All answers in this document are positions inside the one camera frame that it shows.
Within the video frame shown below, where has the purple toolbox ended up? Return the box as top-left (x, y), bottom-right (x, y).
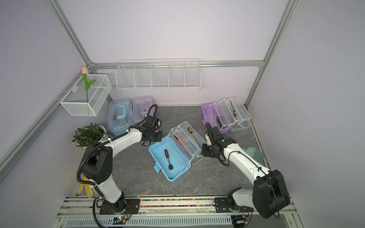
top-left (202, 97), bottom-right (252, 134)
top-left (132, 96), bottom-right (154, 124)

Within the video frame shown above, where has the blue toolbox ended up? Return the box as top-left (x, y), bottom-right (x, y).
top-left (108, 99), bottom-right (133, 136)
top-left (148, 121), bottom-right (206, 183)

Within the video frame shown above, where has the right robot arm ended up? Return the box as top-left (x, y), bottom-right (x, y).
top-left (202, 124), bottom-right (290, 219)

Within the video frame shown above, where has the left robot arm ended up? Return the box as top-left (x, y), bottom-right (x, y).
top-left (77, 116), bottom-right (163, 214)

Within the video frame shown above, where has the yellow black screwdriver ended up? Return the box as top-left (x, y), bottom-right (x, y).
top-left (187, 127), bottom-right (194, 135)

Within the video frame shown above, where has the green dustpan brush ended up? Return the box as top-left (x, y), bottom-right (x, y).
top-left (246, 147), bottom-right (265, 165)

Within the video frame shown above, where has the potted green plant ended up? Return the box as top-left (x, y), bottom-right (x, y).
top-left (72, 123), bottom-right (106, 148)

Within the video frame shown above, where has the yellow rubber glove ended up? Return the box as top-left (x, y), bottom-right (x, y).
top-left (77, 183), bottom-right (98, 198)

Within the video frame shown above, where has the pink artificial tulip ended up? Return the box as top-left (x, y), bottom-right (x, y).
top-left (81, 66), bottom-right (96, 102)

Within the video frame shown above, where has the white wire wall shelf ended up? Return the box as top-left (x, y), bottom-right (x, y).
top-left (115, 59), bottom-right (202, 90)

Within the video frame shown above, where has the white mesh wall basket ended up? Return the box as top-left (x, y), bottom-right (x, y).
top-left (60, 75), bottom-right (112, 116)

